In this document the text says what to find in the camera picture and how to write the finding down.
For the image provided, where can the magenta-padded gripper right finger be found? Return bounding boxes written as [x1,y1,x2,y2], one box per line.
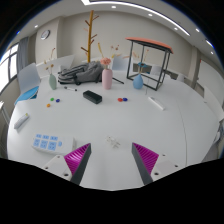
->
[131,143,183,186]

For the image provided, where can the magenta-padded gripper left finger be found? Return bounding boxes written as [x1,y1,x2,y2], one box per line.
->
[42,143,93,186]

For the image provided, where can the white rectangular bar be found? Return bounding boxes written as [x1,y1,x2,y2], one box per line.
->
[147,95,165,111]

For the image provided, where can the black rectangular box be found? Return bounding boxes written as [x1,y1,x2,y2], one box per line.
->
[82,89,103,105]

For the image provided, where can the white remote control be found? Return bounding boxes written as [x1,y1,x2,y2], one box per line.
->
[13,112,31,130]

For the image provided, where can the blue vase with dried flowers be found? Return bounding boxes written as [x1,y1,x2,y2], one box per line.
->
[132,49,151,90]

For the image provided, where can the green vase with dried flowers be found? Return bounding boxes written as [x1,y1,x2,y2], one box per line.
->
[44,47,58,91]

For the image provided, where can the pink vase with flowers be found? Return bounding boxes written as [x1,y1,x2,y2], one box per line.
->
[97,42,122,91]

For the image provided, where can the grey backpack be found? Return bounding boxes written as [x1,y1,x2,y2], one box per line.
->
[57,60,105,86]

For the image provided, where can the white chair with blue cushion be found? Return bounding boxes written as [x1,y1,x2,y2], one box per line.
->
[13,62,42,106]

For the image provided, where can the window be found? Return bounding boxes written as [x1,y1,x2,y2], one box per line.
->
[0,43,20,94]

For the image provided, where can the black-framed orange-topped side table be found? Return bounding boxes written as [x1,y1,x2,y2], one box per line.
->
[125,36,174,92]

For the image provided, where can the grey curtain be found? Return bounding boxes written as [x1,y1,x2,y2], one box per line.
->
[16,35,30,73]

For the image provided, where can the wooden coat rack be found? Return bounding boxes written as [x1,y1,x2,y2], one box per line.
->
[80,9,100,64]

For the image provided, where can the ceiling strip light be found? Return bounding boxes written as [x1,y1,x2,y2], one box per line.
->
[80,0,192,37]

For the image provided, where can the round ceiling lights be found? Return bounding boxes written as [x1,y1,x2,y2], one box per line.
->
[33,3,216,56]

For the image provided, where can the round wall clock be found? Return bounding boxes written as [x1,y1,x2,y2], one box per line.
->
[40,29,51,41]

